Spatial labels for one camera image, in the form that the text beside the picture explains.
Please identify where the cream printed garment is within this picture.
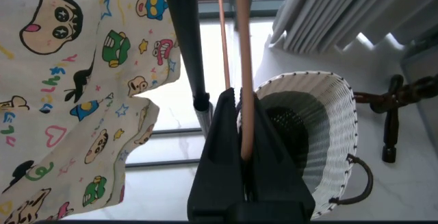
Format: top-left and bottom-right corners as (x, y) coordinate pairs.
(0, 0), (182, 224)

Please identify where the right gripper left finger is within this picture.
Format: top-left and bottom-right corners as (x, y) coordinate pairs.
(187, 87), (246, 223)

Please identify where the white curtain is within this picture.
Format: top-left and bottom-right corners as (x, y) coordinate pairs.
(268, 0), (438, 55)

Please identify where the white laundry basket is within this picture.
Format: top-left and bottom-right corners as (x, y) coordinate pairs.
(254, 70), (375, 220)

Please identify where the pink clothes hanger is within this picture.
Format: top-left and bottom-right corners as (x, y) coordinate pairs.
(216, 0), (257, 162)

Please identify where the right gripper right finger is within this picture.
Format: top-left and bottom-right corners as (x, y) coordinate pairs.
(242, 92), (316, 205)

